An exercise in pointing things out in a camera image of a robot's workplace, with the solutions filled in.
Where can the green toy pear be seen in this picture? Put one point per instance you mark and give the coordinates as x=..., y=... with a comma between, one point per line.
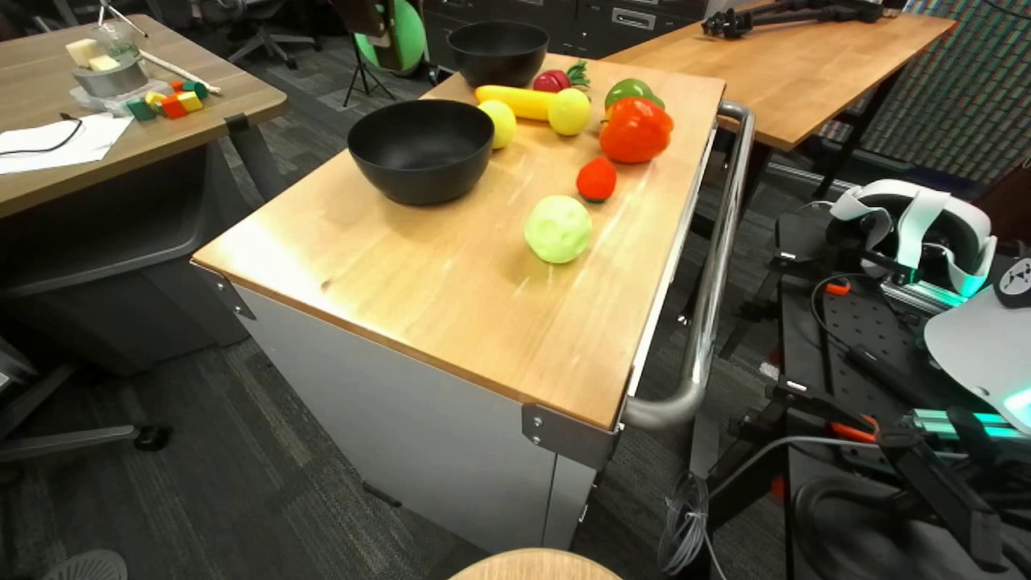
x=632, y=91

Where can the dark ribbed panel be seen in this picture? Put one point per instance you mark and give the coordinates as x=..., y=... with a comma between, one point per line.
x=954, y=98

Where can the black tripod device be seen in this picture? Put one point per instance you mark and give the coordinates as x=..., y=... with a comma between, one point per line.
x=753, y=19

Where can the white cart wooden top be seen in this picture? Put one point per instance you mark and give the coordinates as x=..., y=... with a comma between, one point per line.
x=431, y=431

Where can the light green toy cabbage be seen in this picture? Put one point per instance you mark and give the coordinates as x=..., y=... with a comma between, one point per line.
x=558, y=230

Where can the red toy block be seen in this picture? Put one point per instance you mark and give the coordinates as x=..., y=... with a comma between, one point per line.
x=173, y=107

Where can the wooden office desk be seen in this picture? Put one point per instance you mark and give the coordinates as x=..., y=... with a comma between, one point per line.
x=35, y=65

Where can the black equipment case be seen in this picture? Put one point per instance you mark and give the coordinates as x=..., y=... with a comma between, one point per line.
x=645, y=20

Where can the round wooden stool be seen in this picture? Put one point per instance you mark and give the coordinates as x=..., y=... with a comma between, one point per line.
x=536, y=564

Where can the white VR headset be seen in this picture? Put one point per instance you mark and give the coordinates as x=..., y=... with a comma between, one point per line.
x=912, y=215

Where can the red toy radish green leaves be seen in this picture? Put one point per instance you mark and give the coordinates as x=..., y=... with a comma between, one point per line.
x=549, y=80

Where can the plain wooden table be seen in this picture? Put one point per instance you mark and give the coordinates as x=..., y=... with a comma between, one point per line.
x=793, y=74

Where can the thin white rod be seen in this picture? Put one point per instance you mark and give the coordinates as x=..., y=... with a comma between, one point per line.
x=177, y=73

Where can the white curved device housing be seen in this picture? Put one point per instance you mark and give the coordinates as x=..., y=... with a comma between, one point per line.
x=983, y=348

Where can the black office chair base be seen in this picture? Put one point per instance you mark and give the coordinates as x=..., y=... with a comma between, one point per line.
x=85, y=441

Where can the white paper sheets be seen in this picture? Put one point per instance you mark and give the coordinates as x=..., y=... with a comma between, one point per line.
x=53, y=146

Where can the green toy block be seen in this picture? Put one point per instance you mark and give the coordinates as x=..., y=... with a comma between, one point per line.
x=139, y=107

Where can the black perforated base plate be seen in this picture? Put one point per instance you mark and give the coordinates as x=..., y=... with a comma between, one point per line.
x=890, y=343

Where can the clear plastic container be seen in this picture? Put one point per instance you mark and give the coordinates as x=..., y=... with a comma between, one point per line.
x=107, y=69

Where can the yellow toy block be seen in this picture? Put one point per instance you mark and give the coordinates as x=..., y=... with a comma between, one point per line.
x=192, y=101

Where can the yellow toy banana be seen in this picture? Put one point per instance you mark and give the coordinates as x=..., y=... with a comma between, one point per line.
x=517, y=101

